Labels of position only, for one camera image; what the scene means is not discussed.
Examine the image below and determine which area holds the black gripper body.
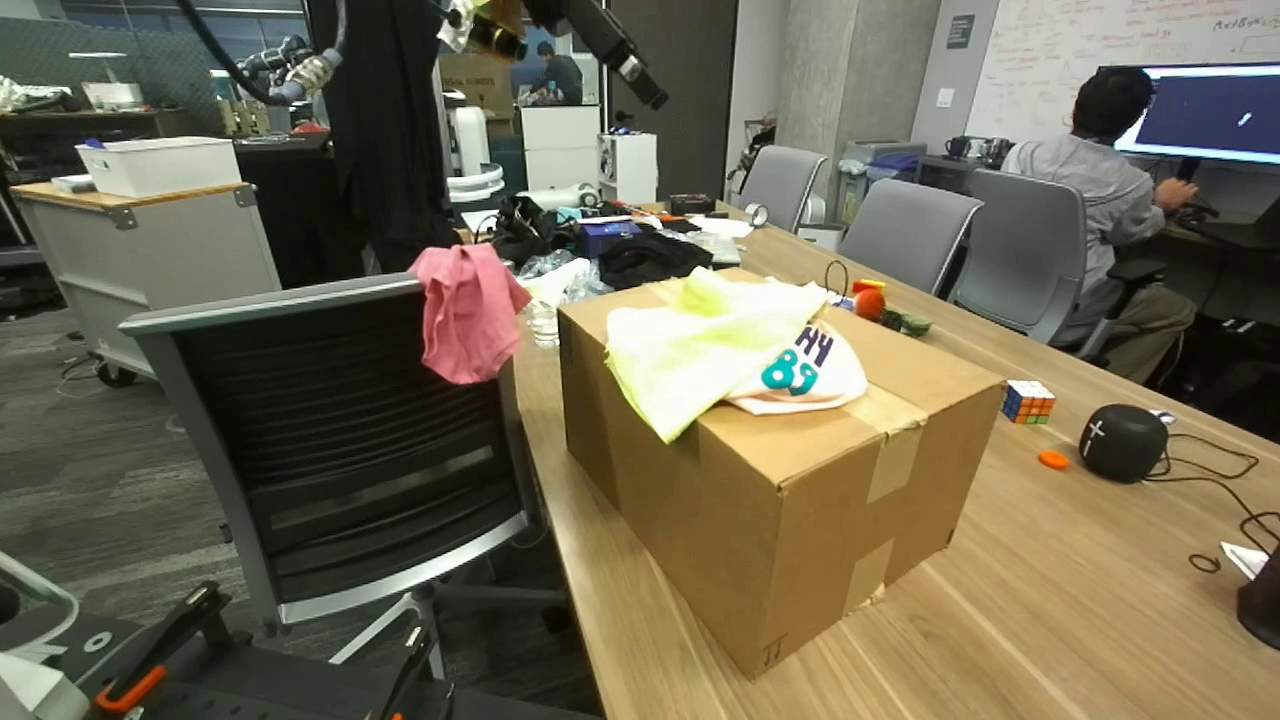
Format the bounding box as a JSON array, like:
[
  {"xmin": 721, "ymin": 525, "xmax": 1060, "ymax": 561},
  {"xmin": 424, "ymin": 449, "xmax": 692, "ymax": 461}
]
[{"xmin": 526, "ymin": 0, "xmax": 642, "ymax": 71}]

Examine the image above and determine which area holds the yellow-green towel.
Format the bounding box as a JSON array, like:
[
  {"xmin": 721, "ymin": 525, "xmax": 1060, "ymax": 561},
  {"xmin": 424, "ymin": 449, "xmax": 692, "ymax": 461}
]
[{"xmin": 601, "ymin": 265, "xmax": 842, "ymax": 449}]

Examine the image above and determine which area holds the pink shirt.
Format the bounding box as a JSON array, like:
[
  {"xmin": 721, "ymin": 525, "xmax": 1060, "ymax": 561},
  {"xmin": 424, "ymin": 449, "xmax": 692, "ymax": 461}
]
[{"xmin": 409, "ymin": 239, "xmax": 531, "ymax": 392}]

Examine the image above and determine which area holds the peach printed shirt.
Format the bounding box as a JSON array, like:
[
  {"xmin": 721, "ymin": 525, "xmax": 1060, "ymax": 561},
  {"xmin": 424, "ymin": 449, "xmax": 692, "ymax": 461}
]
[{"xmin": 730, "ymin": 318, "xmax": 872, "ymax": 419}]

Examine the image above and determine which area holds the white paper towel roll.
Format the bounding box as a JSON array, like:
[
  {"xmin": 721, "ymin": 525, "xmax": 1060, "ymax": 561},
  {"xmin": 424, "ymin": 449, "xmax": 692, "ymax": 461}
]
[{"xmin": 450, "ymin": 101, "xmax": 495, "ymax": 178}]

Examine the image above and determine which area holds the seated person grey shirt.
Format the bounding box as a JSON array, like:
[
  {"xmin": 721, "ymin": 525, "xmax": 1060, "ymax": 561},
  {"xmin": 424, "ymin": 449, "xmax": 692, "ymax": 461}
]
[{"xmin": 1000, "ymin": 66, "xmax": 1204, "ymax": 383}]

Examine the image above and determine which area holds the large taped cardboard box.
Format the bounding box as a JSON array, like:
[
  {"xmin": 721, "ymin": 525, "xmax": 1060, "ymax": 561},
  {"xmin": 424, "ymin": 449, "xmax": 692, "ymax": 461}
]
[{"xmin": 556, "ymin": 270, "xmax": 1014, "ymax": 686}]

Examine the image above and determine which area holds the distant seated person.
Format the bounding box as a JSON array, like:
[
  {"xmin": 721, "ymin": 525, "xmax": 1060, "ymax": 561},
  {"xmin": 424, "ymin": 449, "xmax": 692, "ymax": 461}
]
[{"xmin": 518, "ymin": 46, "xmax": 591, "ymax": 112}]

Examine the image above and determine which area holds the narrow white cabinet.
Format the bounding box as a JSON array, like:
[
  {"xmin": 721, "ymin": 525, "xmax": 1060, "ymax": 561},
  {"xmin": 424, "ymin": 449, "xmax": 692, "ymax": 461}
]
[{"xmin": 605, "ymin": 128, "xmax": 664, "ymax": 212}]

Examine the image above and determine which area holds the black garment pile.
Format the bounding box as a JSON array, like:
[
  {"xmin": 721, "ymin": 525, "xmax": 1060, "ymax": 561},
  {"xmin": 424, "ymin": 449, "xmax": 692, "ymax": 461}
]
[{"xmin": 595, "ymin": 226, "xmax": 716, "ymax": 291}]

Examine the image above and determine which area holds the white crumpled cloth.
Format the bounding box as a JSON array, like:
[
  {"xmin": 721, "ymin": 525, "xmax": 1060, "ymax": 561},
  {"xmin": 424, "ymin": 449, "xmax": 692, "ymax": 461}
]
[{"xmin": 518, "ymin": 255, "xmax": 611, "ymax": 327}]

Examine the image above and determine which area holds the orange ball toy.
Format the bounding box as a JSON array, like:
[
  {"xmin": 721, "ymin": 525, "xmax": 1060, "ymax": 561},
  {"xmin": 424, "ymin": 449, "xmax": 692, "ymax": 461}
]
[{"xmin": 850, "ymin": 276, "xmax": 892, "ymax": 324}]

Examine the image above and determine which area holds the white plastic bin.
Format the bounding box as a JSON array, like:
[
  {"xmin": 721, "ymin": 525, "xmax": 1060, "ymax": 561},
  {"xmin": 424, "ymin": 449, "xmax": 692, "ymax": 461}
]
[{"xmin": 73, "ymin": 132, "xmax": 248, "ymax": 200}]

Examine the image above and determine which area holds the grey mesh-back office chair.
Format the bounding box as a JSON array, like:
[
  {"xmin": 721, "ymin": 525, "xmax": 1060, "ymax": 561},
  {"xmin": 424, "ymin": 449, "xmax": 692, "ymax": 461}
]
[{"xmin": 118, "ymin": 272, "xmax": 575, "ymax": 720}]

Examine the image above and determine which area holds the multicolour puzzle cube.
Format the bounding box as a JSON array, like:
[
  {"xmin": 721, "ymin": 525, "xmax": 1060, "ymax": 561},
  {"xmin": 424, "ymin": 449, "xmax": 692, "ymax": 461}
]
[{"xmin": 1000, "ymin": 378, "xmax": 1060, "ymax": 432}]

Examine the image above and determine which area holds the white rolling cart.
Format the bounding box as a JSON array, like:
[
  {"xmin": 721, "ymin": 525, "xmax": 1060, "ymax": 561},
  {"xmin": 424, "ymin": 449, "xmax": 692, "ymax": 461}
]
[{"xmin": 8, "ymin": 178, "xmax": 288, "ymax": 383}]

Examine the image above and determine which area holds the lit blue-screen monitor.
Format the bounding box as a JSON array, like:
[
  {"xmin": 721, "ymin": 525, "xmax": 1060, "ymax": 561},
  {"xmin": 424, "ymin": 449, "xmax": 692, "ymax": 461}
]
[{"xmin": 1113, "ymin": 62, "xmax": 1280, "ymax": 173}]

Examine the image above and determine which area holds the black round speaker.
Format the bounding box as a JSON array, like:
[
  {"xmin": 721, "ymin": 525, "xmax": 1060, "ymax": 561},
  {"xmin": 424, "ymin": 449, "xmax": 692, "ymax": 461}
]
[{"xmin": 1076, "ymin": 403, "xmax": 1178, "ymax": 487}]

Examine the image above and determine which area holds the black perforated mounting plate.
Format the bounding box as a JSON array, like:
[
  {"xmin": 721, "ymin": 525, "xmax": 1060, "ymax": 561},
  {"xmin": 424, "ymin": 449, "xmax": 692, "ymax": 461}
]
[{"xmin": 78, "ymin": 635, "xmax": 605, "ymax": 720}]

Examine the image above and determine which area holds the dark cylindrical object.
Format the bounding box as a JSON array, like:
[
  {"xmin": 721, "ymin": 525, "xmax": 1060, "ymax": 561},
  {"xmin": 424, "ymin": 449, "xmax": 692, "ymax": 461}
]
[{"xmin": 1238, "ymin": 546, "xmax": 1280, "ymax": 656}]

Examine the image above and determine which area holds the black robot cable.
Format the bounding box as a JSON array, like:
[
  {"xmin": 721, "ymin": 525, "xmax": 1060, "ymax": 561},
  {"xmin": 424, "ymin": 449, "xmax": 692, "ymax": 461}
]
[{"xmin": 172, "ymin": 0, "xmax": 277, "ymax": 105}]

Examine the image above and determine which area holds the white wall whiteboard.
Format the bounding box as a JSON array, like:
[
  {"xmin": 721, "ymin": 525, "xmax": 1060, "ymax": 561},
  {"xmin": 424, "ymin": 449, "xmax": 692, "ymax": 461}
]
[{"xmin": 963, "ymin": 0, "xmax": 1280, "ymax": 153}]

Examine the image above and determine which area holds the thin black cable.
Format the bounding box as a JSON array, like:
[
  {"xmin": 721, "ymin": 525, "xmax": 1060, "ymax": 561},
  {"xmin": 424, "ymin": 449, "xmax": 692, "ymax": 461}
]
[{"xmin": 1143, "ymin": 432, "xmax": 1280, "ymax": 579}]

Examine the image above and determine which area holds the black clamp orange handle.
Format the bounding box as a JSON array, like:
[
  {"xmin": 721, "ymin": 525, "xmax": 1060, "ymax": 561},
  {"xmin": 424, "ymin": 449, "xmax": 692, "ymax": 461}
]
[{"xmin": 83, "ymin": 579, "xmax": 235, "ymax": 720}]

